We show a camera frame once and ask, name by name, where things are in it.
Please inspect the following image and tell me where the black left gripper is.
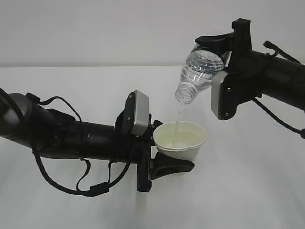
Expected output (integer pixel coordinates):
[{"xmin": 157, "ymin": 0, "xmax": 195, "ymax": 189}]
[{"xmin": 114, "ymin": 112, "xmax": 195, "ymax": 193}]

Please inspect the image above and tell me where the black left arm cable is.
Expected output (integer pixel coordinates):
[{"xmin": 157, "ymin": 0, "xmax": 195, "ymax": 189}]
[{"xmin": 25, "ymin": 93, "xmax": 134, "ymax": 197}]

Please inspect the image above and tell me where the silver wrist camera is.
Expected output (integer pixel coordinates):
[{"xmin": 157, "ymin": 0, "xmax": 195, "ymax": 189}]
[
  {"xmin": 122, "ymin": 90, "xmax": 149, "ymax": 136},
  {"xmin": 210, "ymin": 70, "xmax": 263, "ymax": 121}
]

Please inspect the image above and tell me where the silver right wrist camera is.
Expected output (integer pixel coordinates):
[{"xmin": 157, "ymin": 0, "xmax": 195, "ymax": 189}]
[{"xmin": 210, "ymin": 70, "xmax": 263, "ymax": 121}]

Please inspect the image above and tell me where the white paper cup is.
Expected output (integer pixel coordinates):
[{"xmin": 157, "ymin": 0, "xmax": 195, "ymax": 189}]
[{"xmin": 153, "ymin": 121, "xmax": 206, "ymax": 162}]

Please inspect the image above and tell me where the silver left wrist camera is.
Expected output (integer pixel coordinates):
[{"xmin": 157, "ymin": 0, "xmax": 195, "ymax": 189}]
[{"xmin": 122, "ymin": 90, "xmax": 149, "ymax": 136}]

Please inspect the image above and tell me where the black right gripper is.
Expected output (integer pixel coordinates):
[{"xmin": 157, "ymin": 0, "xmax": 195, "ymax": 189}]
[{"xmin": 194, "ymin": 18, "xmax": 252, "ymax": 79}]

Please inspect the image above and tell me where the clear green-label water bottle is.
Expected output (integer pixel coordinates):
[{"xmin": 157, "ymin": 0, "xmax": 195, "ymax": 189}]
[{"xmin": 175, "ymin": 44, "xmax": 225, "ymax": 105}]

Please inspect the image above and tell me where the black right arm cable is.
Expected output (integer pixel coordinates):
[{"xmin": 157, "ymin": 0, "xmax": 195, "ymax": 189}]
[{"xmin": 250, "ymin": 40, "xmax": 305, "ymax": 140}]

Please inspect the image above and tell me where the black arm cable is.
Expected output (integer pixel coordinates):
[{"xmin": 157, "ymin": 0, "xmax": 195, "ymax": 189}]
[
  {"xmin": 250, "ymin": 40, "xmax": 305, "ymax": 140},
  {"xmin": 25, "ymin": 93, "xmax": 134, "ymax": 197}
]

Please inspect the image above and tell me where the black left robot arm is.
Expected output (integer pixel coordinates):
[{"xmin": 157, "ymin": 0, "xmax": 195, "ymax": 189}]
[{"xmin": 0, "ymin": 90, "xmax": 194, "ymax": 197}]

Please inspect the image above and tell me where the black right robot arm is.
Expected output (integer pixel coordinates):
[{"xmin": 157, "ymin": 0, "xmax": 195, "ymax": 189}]
[{"xmin": 195, "ymin": 18, "xmax": 305, "ymax": 119}]

